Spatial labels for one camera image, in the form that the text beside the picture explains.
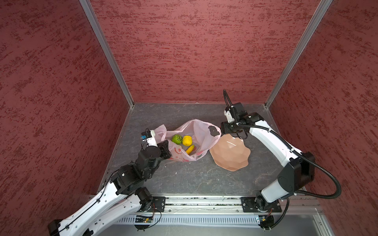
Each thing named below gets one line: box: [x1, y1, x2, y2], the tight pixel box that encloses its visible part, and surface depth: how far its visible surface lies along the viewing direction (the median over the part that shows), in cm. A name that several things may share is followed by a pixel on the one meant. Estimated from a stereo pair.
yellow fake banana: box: [185, 144, 195, 155], surface depth 94 cm
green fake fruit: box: [171, 133, 183, 145], surface depth 96 cm
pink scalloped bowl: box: [209, 133, 251, 172], surface depth 93 cm
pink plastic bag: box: [154, 118, 221, 162], surface depth 79 cm
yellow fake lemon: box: [182, 135, 193, 147], surface depth 96 cm
